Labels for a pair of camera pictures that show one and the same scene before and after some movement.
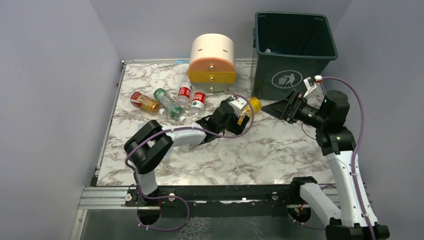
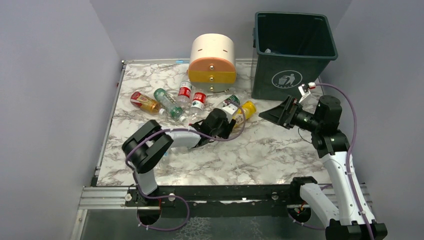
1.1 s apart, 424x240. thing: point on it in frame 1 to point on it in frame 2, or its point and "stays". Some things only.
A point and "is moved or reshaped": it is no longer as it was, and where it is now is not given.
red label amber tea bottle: x=146 y=104 stays
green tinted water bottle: x=166 y=101 stays
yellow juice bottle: x=248 y=111 is moved or reshaped
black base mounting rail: x=219 y=201 stays
